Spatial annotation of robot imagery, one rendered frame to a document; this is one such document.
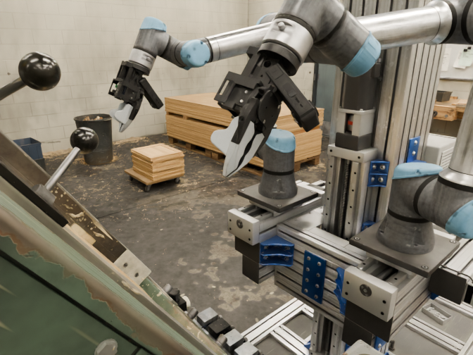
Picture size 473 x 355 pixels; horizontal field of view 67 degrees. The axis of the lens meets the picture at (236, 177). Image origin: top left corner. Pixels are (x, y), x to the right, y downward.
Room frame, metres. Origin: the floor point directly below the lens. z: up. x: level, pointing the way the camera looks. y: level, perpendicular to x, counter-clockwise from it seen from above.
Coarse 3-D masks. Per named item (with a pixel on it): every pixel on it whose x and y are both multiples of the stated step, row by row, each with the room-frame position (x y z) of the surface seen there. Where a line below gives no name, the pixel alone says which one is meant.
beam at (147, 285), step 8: (144, 280) 0.90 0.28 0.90; (144, 288) 0.87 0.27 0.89; (152, 288) 0.86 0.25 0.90; (152, 296) 0.84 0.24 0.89; (160, 296) 0.83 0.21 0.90; (160, 304) 0.80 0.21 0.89; (168, 304) 0.79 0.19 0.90; (168, 312) 0.77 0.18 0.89; (176, 312) 0.76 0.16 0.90; (184, 320) 0.73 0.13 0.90; (192, 320) 0.82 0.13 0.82; (192, 328) 0.70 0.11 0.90; (200, 328) 0.78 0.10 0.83; (200, 336) 0.68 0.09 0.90; (208, 344) 0.65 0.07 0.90; (216, 352) 0.63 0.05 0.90; (224, 352) 0.68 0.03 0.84
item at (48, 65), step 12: (24, 60) 0.36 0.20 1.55; (36, 60) 0.36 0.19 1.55; (48, 60) 0.36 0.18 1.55; (24, 72) 0.35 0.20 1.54; (36, 72) 0.35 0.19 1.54; (48, 72) 0.36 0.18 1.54; (60, 72) 0.37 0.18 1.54; (12, 84) 0.36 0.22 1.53; (24, 84) 0.37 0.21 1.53; (36, 84) 0.36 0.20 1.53; (48, 84) 0.36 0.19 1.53; (0, 96) 0.36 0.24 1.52
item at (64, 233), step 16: (0, 176) 0.36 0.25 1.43; (16, 192) 0.37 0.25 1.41; (32, 208) 0.37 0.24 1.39; (48, 224) 0.38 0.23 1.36; (64, 240) 0.39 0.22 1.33; (80, 240) 0.43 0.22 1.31; (96, 256) 0.41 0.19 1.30; (112, 272) 0.43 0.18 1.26; (128, 288) 0.44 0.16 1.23; (144, 304) 0.45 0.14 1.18; (176, 320) 0.52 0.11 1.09; (192, 336) 0.51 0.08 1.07; (208, 352) 0.53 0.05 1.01
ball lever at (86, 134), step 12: (72, 132) 0.48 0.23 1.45; (84, 132) 0.48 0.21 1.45; (72, 144) 0.48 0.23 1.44; (84, 144) 0.47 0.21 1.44; (96, 144) 0.49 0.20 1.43; (72, 156) 0.46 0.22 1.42; (60, 168) 0.44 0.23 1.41; (48, 180) 0.42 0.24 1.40; (36, 192) 0.39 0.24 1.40; (48, 192) 0.40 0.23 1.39
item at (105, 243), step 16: (0, 144) 0.72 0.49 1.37; (16, 160) 0.73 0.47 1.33; (32, 176) 0.75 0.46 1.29; (48, 176) 0.77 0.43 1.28; (64, 192) 0.78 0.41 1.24; (64, 208) 0.78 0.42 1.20; (80, 208) 0.80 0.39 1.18; (80, 224) 0.80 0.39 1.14; (96, 224) 0.82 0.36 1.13; (96, 240) 0.82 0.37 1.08; (112, 240) 0.85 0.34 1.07; (112, 256) 0.84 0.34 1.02; (128, 256) 0.87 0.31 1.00; (128, 272) 0.87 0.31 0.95; (144, 272) 0.90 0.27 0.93
